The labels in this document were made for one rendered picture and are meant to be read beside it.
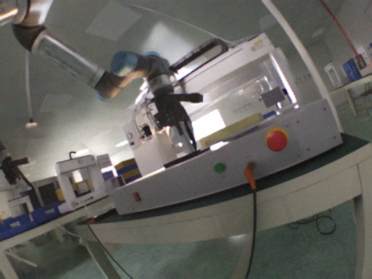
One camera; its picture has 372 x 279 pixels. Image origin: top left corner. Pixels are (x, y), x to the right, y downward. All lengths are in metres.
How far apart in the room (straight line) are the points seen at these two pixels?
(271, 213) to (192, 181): 0.20
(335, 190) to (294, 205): 0.09
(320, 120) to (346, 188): 0.14
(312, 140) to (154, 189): 0.42
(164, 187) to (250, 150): 0.25
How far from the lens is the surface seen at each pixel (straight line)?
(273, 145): 0.34
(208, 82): 0.86
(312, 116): 0.38
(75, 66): 0.61
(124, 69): 0.52
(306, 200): 0.37
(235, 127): 0.43
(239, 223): 0.40
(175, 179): 0.47
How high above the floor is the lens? 0.87
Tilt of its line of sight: 4 degrees up
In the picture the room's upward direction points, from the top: 24 degrees counter-clockwise
